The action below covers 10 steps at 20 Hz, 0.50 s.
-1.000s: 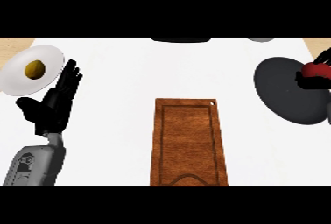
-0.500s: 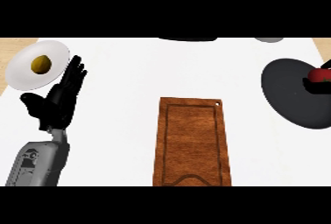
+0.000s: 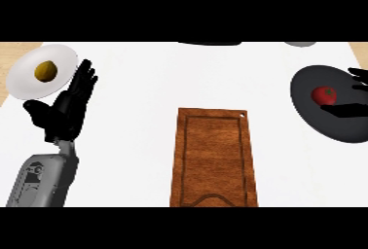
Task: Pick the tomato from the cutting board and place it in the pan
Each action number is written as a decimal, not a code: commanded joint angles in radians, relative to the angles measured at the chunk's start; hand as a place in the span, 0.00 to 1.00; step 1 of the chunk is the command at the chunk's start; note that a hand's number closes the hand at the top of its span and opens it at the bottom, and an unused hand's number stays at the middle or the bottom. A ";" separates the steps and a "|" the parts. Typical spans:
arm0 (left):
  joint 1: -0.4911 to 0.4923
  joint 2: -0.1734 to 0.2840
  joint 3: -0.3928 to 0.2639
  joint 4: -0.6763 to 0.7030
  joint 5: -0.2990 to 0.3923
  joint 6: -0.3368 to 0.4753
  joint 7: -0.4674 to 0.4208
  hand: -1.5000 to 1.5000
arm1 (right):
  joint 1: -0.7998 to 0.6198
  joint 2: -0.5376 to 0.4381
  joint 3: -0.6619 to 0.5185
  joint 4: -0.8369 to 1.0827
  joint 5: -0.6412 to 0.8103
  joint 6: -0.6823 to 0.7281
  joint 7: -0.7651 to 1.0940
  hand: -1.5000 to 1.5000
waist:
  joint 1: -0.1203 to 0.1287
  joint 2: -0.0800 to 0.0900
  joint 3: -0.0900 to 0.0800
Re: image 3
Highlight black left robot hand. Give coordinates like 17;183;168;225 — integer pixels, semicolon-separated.
22;58;98;144

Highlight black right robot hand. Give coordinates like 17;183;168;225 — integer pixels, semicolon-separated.
319;67;368;119

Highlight dark grey round pan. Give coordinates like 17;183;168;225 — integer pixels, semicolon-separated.
289;64;368;144

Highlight red tomato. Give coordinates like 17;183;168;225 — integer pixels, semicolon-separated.
310;86;338;107

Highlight brown wooden cutting board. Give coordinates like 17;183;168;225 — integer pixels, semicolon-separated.
168;107;259;208

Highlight white round plate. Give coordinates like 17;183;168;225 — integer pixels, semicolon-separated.
5;44;79;101

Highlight grey round object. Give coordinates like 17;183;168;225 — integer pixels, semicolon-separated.
283;41;317;49

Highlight black flat object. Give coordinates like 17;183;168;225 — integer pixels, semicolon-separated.
177;41;242;47

